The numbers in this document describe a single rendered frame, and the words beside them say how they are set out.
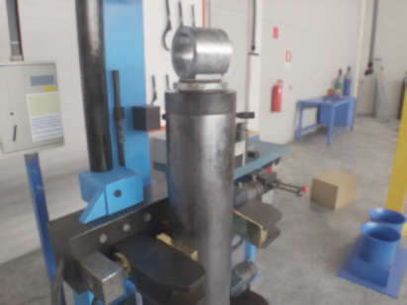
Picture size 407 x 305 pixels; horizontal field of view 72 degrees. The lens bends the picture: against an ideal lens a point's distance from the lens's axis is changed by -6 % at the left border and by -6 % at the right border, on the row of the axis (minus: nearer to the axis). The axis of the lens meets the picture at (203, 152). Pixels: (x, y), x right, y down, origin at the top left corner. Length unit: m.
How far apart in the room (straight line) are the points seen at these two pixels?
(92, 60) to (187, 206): 0.55
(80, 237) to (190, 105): 0.49
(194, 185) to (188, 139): 0.14
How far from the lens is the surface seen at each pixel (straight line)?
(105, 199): 1.00
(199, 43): 0.82
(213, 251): 0.97
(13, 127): 1.45
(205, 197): 0.87
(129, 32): 1.21
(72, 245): 0.94
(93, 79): 1.04
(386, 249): 2.52
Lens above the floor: 1.54
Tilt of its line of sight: 16 degrees down
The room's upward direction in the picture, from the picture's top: straight up
